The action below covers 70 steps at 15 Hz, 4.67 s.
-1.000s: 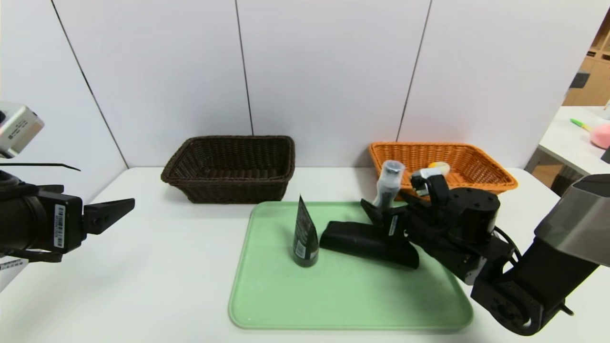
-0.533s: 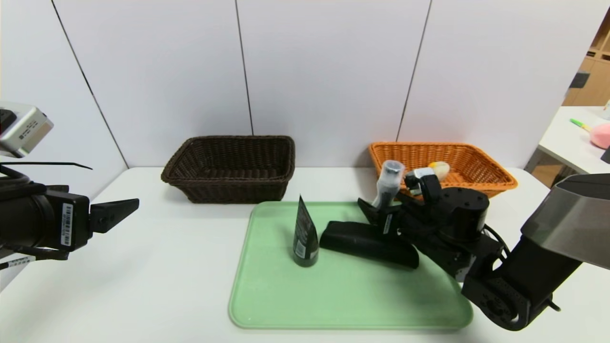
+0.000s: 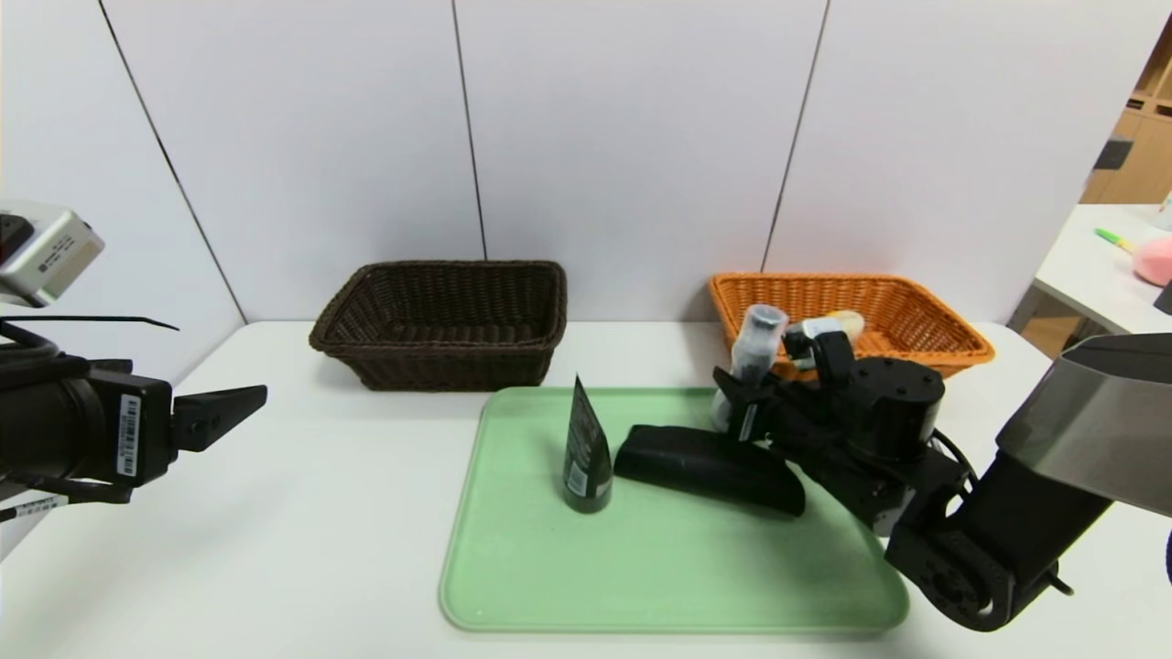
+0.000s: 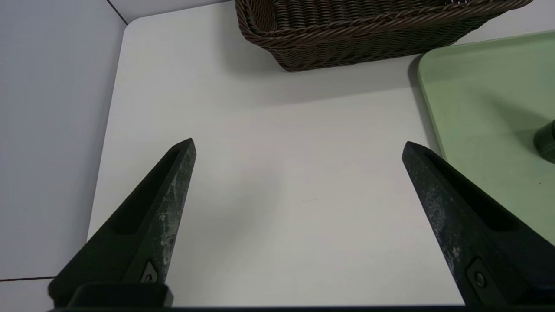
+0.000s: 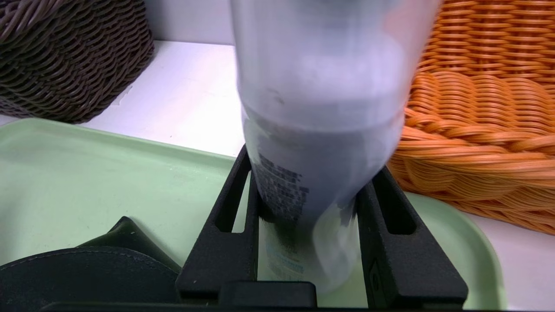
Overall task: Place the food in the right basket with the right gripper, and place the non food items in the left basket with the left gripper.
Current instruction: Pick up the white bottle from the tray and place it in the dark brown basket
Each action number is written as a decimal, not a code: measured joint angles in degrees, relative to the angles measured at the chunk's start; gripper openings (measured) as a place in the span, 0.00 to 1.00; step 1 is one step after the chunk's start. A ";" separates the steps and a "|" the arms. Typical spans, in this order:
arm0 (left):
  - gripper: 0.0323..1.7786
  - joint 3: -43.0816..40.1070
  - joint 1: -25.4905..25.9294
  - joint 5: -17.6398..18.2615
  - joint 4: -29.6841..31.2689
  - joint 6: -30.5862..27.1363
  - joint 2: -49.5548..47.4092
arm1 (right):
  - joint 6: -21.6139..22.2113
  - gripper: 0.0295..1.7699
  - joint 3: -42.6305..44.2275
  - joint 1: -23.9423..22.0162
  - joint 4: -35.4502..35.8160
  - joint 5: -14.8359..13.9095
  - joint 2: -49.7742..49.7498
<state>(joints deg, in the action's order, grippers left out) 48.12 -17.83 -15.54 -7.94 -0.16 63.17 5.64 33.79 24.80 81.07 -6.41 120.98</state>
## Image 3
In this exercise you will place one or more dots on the orange wicker basket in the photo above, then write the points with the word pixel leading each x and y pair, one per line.
pixel 916 311

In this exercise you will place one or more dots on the dark brown wicker basket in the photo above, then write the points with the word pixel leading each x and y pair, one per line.
pixel 439 357

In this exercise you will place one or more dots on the black glasses case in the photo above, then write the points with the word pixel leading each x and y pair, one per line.
pixel 705 467

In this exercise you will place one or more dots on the green marker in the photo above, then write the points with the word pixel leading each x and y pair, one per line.
pixel 1115 240

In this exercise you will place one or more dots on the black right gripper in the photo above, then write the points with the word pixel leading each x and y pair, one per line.
pixel 748 419

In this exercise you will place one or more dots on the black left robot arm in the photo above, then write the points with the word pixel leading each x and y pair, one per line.
pixel 46 430

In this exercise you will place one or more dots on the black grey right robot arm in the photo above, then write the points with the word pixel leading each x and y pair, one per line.
pixel 1007 522

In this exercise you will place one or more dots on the wooden shelf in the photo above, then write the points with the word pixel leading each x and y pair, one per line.
pixel 1144 156

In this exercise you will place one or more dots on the grey sign on shelf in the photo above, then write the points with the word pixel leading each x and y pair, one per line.
pixel 1109 154

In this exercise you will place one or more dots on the dark box on side table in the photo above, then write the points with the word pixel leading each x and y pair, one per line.
pixel 1166 298

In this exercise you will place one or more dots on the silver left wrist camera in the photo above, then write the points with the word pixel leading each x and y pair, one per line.
pixel 50 252

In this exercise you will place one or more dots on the round yellow-orange toy bun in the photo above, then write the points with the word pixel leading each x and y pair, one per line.
pixel 847 322

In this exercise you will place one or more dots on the pink round object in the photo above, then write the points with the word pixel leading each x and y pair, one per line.
pixel 1155 263

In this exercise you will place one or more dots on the light green plastic tray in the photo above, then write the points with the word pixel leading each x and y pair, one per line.
pixel 659 567

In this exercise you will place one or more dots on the white side table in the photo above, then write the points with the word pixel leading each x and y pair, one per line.
pixel 1090 265

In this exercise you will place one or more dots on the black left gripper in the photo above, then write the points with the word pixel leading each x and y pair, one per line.
pixel 137 435

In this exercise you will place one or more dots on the translucent bottle with dark cap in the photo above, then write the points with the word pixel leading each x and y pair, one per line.
pixel 765 329

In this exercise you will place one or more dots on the dark cosmetic tube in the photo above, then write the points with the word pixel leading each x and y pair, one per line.
pixel 586 467

